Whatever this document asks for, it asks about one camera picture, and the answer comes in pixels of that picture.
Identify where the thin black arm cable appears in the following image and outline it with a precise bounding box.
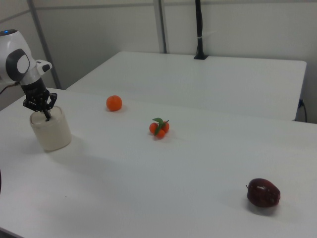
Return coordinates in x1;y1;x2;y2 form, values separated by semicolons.
0;82;21;95

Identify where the small oranges bunch with leaves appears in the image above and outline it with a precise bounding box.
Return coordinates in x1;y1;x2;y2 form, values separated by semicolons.
149;118;170;139

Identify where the dark red apple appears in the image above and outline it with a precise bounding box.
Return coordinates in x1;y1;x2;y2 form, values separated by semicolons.
246;178;281;208

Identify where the cream round bin lid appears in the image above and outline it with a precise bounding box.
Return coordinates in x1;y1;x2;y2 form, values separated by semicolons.
30;106;65;126

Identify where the cream plastic garbage bin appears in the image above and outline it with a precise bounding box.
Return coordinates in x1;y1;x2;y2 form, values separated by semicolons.
29;106;72;152

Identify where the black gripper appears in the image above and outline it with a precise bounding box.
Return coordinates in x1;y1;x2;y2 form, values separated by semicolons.
20;78;58;122

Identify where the black power cable with plug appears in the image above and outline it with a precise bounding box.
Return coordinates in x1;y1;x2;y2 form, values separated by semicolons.
298;98;308;122

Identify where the large orange fruit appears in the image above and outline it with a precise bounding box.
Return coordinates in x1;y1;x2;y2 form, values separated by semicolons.
106;95;123;112

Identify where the black camera pole with base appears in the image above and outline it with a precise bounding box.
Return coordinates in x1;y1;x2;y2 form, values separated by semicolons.
193;0;209;60

